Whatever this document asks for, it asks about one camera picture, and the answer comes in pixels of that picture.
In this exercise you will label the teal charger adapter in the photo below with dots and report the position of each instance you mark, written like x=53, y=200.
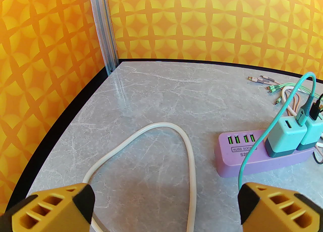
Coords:
x=313, y=135
x=282, y=140

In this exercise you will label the aluminium frame post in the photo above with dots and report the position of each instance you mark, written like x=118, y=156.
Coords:
x=101, y=23

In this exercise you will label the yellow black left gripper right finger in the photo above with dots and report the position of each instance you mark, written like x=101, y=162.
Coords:
x=277, y=210

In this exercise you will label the purple power strip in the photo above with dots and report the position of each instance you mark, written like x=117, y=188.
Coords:
x=232, y=167

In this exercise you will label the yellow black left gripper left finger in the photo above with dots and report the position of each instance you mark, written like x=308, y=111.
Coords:
x=48, y=208

